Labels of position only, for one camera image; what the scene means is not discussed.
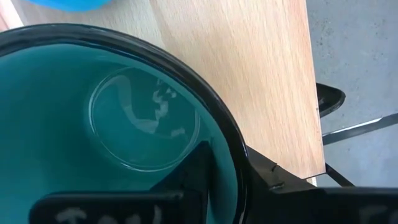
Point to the teal bowl with dark rim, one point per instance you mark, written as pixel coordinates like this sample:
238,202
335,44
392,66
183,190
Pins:
62,124

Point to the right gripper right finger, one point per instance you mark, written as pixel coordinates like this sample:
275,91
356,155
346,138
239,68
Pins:
295,205

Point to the black rounded base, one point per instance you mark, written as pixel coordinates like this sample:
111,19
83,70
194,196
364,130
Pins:
329,98

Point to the large blue cup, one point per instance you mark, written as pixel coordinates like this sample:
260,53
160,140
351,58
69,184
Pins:
71,4

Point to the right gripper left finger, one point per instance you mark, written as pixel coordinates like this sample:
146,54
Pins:
174,205

